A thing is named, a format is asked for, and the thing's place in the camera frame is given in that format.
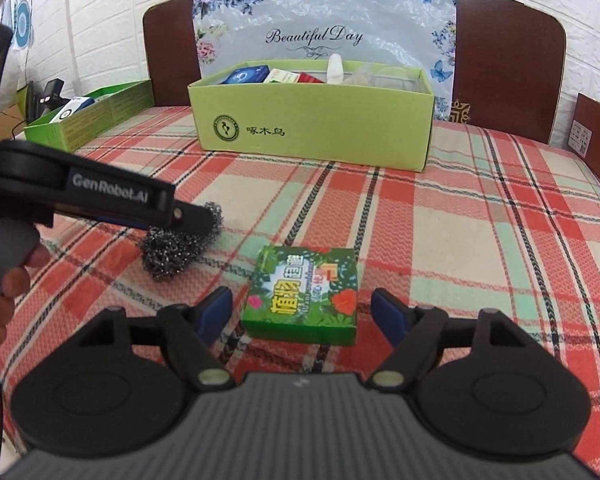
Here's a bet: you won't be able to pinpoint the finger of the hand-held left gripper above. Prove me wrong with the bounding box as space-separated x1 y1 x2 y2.
86 199 217 237

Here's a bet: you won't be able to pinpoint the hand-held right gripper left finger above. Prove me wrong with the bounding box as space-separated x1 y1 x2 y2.
77 286 235 393

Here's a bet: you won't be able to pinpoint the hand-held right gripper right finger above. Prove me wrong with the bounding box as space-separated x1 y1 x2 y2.
367 287 528 393

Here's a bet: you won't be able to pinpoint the steel wool scrubber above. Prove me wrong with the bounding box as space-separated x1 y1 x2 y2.
139 201 224 281

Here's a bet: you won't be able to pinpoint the green floral small box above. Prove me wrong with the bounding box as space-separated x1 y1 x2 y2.
241 245 359 347

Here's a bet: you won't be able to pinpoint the blue cardboard box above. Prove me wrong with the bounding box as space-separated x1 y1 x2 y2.
219 65 271 86

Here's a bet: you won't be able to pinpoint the large green cardboard box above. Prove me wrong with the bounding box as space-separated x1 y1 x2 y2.
187 60 436 173

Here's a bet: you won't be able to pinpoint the white blue small box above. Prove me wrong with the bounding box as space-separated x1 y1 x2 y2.
50 96 95 123

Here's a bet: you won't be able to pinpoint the black device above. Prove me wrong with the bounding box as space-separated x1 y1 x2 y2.
27 78 67 116

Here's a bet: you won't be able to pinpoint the green side box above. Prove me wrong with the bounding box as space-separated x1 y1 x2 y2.
24 79 153 153

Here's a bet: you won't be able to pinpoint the plaid bed sheet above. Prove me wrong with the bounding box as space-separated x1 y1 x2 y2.
0 105 600 478

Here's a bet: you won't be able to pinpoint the floral plastic bag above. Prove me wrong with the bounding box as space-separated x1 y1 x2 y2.
192 0 458 122

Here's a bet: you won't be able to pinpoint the brown shoebox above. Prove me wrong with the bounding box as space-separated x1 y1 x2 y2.
570 92 600 188

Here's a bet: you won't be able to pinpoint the brown wooden headboard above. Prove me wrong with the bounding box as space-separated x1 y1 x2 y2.
142 0 567 147

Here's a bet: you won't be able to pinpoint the blue wall decals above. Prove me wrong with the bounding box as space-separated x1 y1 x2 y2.
0 0 33 51

